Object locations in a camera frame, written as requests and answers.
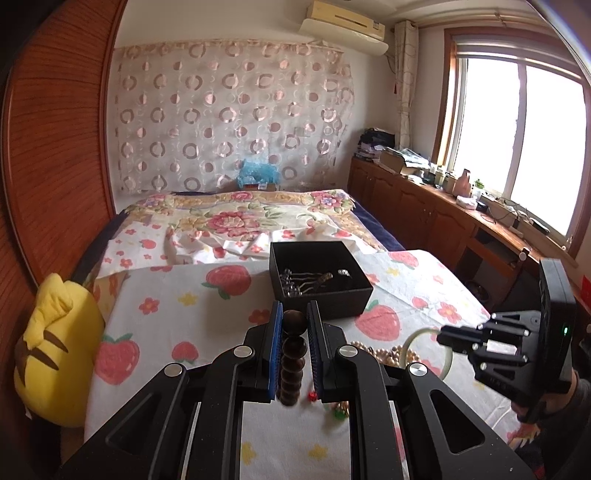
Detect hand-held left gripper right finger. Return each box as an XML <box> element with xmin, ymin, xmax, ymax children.
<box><xmin>307</xmin><ymin>300</ymin><xmax>550</xmax><ymax>480</ymax></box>

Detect pile of dark clothes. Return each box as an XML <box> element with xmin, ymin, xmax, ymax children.
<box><xmin>358</xmin><ymin>129</ymin><xmax>398</xmax><ymax>162</ymax></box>

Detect patterned window curtain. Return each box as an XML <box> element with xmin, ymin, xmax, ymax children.
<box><xmin>392</xmin><ymin>20</ymin><xmax>422</xmax><ymax>151</ymax></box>

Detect yellow plush toy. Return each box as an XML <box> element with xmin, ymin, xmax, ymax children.
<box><xmin>13</xmin><ymin>273</ymin><xmax>106</xmax><ymax>428</ymax></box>

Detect strawberry print sheet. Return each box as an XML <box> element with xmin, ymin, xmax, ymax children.
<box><xmin>83</xmin><ymin>249</ymin><xmax>546</xmax><ymax>480</ymax></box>

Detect blue plastic bag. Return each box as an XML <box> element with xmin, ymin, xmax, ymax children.
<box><xmin>237</xmin><ymin>158</ymin><xmax>282</xmax><ymax>188</ymax></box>

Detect wall air conditioner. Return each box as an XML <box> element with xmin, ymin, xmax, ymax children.
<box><xmin>298</xmin><ymin>0</ymin><xmax>389</xmax><ymax>57</ymax></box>

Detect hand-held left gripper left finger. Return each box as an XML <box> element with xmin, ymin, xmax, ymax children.
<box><xmin>60</xmin><ymin>300</ymin><xmax>296</xmax><ymax>480</ymax></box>

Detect floral blanket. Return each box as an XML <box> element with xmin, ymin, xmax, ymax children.
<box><xmin>124</xmin><ymin>188</ymin><xmax>389</xmax><ymax>269</ymax></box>

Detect silver hairpins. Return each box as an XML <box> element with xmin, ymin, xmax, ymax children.
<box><xmin>278</xmin><ymin>269</ymin><xmax>334</xmax><ymax>297</ymax></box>

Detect dark wooden bead bracelet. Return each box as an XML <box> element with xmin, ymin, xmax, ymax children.
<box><xmin>277</xmin><ymin>310</ymin><xmax>308</xmax><ymax>409</ymax></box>

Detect small flower print sheet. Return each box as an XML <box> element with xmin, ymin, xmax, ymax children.
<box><xmin>99</xmin><ymin>222</ymin><xmax>278</xmax><ymax>278</ymax></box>

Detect circle patterned sheer curtain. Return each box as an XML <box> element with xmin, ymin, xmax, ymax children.
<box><xmin>108</xmin><ymin>41</ymin><xmax>357</xmax><ymax>195</ymax></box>

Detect person's right hand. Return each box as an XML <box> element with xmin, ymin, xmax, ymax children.
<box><xmin>564</xmin><ymin>369</ymin><xmax>591</xmax><ymax>416</ymax></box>

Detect wooden cabinet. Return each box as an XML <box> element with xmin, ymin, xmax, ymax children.
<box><xmin>348</xmin><ymin>154</ymin><xmax>546</xmax><ymax>315</ymax></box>

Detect dark blue bed sheet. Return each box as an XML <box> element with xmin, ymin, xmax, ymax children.
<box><xmin>350</xmin><ymin>198</ymin><xmax>408</xmax><ymax>253</ymax></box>

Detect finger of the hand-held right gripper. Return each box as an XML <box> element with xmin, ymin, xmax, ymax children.
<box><xmin>437</xmin><ymin>325</ymin><xmax>525</xmax><ymax>368</ymax></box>
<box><xmin>478</xmin><ymin>311</ymin><xmax>541</xmax><ymax>345</ymax></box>

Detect wooden framed window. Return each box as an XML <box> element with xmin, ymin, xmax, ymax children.
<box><xmin>434</xmin><ymin>25</ymin><xmax>591</xmax><ymax>256</ymax></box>

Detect wooden wardrobe door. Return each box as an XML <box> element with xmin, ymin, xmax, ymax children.
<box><xmin>0</xmin><ymin>0</ymin><xmax>131</xmax><ymax>296</ymax></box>

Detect black jewelry box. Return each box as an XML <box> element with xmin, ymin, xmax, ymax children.
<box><xmin>269</xmin><ymin>241</ymin><xmax>374</xmax><ymax>320</ymax></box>

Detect pale jade bangle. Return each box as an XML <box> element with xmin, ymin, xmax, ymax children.
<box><xmin>399</xmin><ymin>329</ymin><xmax>455</xmax><ymax>382</ymax></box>

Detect pearl necklace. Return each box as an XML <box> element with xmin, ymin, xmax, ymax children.
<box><xmin>351</xmin><ymin>340</ymin><xmax>445</xmax><ymax>380</ymax></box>

